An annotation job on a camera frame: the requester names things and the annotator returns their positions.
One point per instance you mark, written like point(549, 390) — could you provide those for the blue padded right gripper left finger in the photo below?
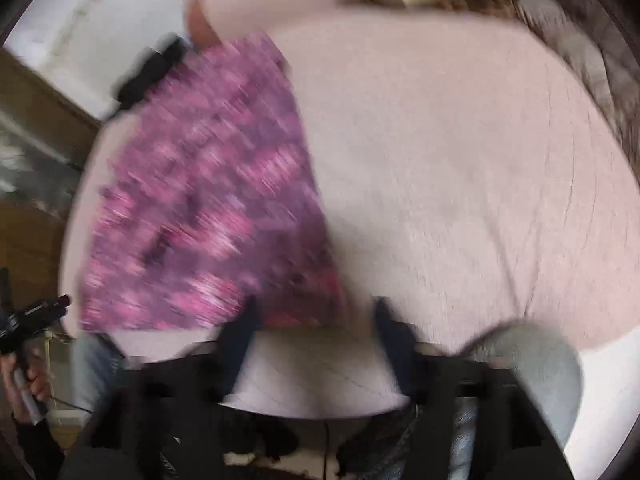
point(233, 343)

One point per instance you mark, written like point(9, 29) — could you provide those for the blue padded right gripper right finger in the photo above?
point(399, 345)

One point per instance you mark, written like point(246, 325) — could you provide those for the purple pink floral shirt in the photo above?
point(213, 202)

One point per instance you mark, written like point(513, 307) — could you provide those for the black clothes pile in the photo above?
point(141, 80)

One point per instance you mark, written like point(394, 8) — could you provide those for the person's left hand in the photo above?
point(25, 387)

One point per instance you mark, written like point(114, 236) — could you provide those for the person's jeans leg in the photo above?
point(539, 407)

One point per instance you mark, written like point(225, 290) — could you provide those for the pink quilted mattress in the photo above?
point(464, 174)

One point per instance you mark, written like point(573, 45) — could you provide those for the wooden glass-panel door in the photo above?
point(45, 142)

